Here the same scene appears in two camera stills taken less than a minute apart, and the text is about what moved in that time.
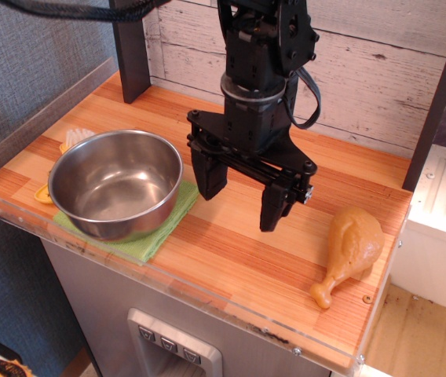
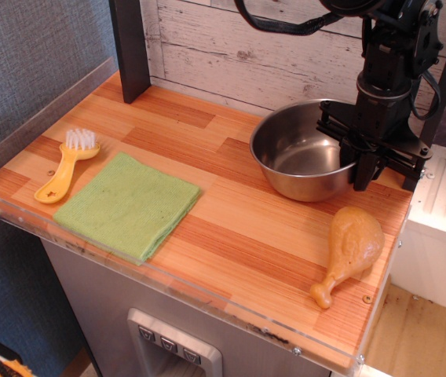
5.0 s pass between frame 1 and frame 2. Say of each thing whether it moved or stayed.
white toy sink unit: stayed
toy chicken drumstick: stayed
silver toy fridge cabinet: stayed
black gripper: moved
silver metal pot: moved
